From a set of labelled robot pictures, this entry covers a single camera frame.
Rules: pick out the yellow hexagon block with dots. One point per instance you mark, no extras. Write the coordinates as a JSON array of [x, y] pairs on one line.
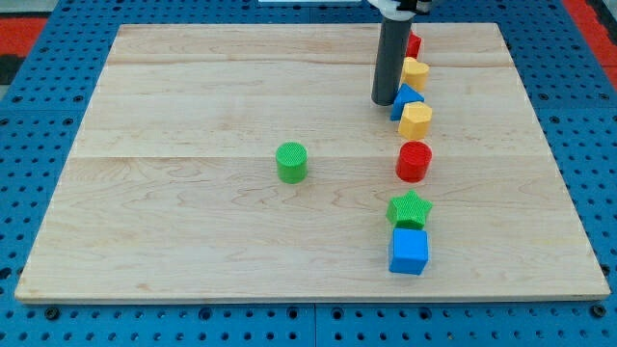
[[415, 121]]

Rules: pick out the blue triangle block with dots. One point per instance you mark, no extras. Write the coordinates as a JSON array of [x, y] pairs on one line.
[[405, 95]]

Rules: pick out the green star block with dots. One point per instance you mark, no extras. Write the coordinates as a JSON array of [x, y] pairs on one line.
[[410, 211]]

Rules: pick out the yellow heart block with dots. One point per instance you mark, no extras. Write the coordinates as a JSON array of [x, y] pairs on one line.
[[414, 74]]

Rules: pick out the light wooden board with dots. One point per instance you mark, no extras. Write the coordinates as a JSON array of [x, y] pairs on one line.
[[170, 192]]

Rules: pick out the red cylinder block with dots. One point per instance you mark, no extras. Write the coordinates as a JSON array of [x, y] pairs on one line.
[[413, 161]]

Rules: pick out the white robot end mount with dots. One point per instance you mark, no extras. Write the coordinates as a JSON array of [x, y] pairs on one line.
[[402, 10]]

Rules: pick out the blue cube block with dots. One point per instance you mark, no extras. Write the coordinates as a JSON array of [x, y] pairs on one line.
[[408, 251]]

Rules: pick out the green cylinder block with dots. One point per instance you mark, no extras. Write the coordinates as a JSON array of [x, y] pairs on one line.
[[292, 162]]

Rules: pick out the red block behind rod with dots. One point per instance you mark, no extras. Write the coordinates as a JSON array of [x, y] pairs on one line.
[[413, 45]]

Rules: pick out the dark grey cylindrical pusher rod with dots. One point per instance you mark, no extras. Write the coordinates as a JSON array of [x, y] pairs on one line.
[[391, 52]]

